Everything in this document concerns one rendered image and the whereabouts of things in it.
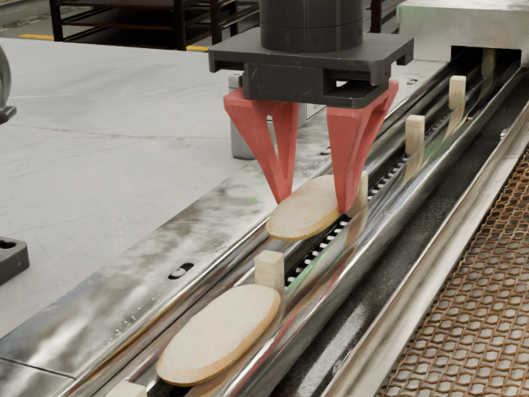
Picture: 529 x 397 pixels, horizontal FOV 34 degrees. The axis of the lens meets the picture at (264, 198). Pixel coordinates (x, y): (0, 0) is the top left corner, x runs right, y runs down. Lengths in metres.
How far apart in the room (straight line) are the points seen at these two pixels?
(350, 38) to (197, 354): 0.19
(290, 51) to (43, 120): 0.52
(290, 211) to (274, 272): 0.04
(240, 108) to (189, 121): 0.42
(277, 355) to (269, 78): 0.15
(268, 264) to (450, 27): 0.52
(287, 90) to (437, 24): 0.49
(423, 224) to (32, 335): 0.32
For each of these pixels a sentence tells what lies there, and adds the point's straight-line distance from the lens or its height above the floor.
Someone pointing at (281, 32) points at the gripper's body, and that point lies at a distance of 0.47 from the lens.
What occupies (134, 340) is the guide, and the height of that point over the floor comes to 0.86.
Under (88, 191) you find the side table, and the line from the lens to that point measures 0.74.
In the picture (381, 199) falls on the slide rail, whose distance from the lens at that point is 0.61.
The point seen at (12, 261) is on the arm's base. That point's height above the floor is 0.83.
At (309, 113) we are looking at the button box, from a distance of 0.76.
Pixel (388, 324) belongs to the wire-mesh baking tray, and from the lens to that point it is 0.37.
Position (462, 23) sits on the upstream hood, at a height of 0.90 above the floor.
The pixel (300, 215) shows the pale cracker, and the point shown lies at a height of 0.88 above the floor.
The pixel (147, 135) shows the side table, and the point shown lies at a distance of 0.87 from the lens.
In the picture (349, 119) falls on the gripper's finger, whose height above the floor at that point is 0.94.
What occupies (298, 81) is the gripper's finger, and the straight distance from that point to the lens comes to 0.47.
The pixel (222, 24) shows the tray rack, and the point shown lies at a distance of 3.05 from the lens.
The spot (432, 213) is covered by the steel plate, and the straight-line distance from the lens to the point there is 0.67.
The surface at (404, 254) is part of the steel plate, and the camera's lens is 0.60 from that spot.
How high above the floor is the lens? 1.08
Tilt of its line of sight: 22 degrees down
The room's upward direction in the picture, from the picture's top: 2 degrees counter-clockwise
